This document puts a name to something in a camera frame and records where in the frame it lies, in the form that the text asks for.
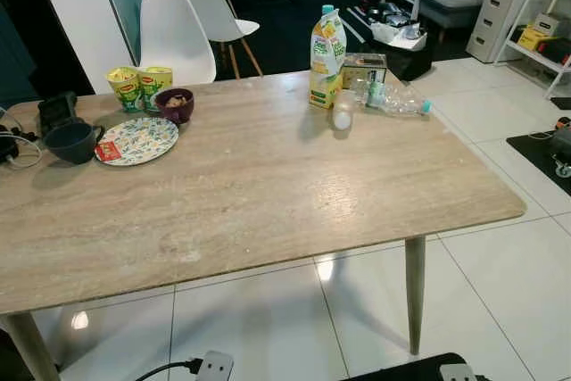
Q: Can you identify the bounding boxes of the black wheeled device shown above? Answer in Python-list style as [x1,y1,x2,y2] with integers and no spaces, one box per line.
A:
[550,127,571,177]

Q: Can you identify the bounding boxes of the large black floor mat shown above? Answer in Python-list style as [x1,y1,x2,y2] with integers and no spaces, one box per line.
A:
[507,131,571,196]

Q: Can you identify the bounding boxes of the black bag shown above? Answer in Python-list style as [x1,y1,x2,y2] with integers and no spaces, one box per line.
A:
[538,37,571,65]

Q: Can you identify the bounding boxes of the white metal shelf rack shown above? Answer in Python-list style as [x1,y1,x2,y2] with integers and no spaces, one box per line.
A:
[504,0,571,101]

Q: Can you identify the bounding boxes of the yellow box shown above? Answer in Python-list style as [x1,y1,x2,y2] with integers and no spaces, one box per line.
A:
[517,27,550,52]

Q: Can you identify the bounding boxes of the plain cardboard box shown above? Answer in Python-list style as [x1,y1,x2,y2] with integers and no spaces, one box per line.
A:
[533,13,561,36]

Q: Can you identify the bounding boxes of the white drawer cabinet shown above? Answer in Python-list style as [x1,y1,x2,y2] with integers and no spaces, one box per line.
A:
[468,0,547,64]

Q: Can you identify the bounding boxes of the clear bottle with teal cap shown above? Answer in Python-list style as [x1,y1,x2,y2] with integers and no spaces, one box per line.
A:
[350,78,433,118]

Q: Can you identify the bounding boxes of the black waste bin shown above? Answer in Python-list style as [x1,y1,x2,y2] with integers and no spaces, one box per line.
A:
[370,29,435,80]

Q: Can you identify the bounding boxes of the grey bench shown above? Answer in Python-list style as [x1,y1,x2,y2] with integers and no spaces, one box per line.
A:
[419,0,487,43]

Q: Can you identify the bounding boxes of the white bin bag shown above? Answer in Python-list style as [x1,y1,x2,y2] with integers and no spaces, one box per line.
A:
[370,20,429,52]

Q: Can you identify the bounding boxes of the small brown cardboard box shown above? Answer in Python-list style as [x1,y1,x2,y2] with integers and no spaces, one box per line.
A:
[343,53,388,92]

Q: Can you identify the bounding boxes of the yellow green juice carton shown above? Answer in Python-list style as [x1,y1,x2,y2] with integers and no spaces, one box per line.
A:
[309,4,347,111]

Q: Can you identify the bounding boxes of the wooden dining table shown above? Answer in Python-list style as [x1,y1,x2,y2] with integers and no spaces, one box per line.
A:
[0,69,527,381]

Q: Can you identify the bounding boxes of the dark striped carpet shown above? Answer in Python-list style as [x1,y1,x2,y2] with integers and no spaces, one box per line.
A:
[214,0,501,79]

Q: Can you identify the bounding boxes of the white plastic chair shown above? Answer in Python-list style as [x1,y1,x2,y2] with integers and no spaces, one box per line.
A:
[183,0,264,79]
[138,0,217,87]

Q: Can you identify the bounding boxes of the purple bowl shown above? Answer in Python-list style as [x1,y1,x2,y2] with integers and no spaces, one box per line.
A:
[153,88,195,125]

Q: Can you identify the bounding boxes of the yellow green noodle cup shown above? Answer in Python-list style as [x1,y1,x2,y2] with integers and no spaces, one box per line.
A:
[138,66,174,110]
[107,66,144,114]

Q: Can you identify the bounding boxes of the floral patterned plate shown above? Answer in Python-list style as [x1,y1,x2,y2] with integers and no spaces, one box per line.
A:
[94,117,179,167]

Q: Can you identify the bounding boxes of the small red packet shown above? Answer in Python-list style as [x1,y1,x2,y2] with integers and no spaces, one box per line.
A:
[95,140,123,163]

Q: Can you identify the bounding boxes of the dark blue mug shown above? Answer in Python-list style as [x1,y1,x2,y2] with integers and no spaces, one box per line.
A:
[43,120,105,165]

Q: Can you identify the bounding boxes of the black electronic device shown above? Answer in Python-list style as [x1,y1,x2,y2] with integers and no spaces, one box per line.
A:
[37,91,79,132]

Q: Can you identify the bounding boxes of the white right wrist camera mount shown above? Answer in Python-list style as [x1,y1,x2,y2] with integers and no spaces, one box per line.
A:
[440,363,474,381]

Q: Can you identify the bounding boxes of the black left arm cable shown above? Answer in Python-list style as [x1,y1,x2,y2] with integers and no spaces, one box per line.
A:
[134,359,203,381]

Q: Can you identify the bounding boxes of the black plug with cable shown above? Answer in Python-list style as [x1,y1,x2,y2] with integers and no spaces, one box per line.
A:
[0,104,44,170]

